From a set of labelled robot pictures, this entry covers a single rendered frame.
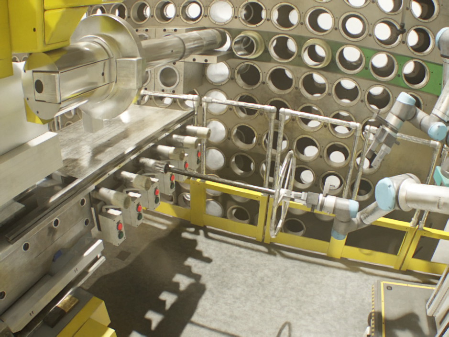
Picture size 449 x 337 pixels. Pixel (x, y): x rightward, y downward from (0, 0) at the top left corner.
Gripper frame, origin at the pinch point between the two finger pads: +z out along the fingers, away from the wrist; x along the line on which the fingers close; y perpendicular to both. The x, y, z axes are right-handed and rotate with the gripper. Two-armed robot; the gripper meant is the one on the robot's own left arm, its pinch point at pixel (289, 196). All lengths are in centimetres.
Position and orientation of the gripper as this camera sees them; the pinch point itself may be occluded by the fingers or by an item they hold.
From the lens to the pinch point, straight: 155.0
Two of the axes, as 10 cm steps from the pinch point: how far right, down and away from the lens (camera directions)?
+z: -9.4, -2.0, 2.8
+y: -2.6, 9.5, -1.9
